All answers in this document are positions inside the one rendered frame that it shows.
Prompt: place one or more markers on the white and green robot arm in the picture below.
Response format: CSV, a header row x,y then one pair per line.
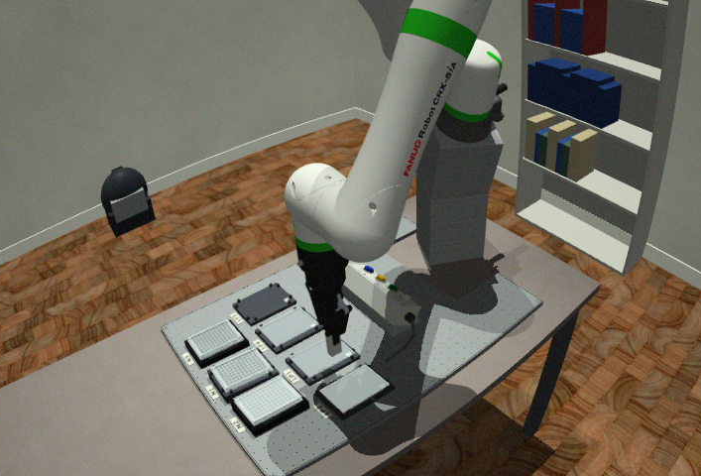
x,y
337,219

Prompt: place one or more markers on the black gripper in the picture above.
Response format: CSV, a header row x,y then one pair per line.
x,y
332,297

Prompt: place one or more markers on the white deck label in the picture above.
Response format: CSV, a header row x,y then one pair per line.
x,y
260,345
237,424
187,358
212,392
322,410
236,317
291,376

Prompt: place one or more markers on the grey button panel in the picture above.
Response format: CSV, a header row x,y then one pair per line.
x,y
384,303

